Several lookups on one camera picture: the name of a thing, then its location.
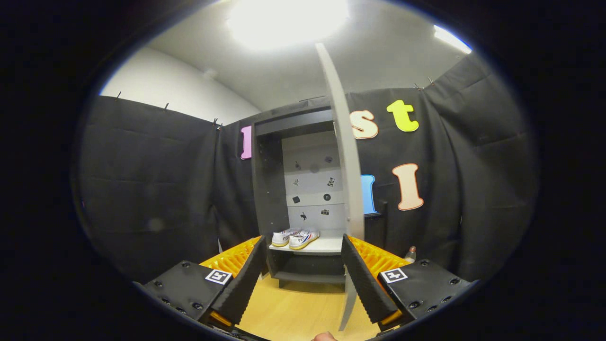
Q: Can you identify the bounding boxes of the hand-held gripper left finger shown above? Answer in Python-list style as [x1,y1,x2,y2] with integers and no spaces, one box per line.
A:
[142,235,268,327]

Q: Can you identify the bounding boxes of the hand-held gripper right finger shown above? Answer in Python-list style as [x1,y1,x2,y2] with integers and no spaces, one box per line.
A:
[341,234,476,332]

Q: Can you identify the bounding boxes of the dark grey shoe cabinet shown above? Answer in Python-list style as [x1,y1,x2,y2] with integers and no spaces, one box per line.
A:
[250,97,351,288]

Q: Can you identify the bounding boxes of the black backdrop cloth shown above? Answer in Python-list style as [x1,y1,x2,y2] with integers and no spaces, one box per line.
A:
[71,52,540,285]

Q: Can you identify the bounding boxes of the white striped shoe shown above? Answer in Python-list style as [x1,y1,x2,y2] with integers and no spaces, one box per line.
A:
[271,228,301,248]
[289,229,320,251]

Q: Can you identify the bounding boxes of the narrow ceiling light strip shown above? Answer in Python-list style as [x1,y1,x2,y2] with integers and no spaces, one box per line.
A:
[433,25,473,54]

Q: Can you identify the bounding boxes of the large ceiling light panel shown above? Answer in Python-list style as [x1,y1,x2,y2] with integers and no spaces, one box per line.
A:
[227,0,351,50]

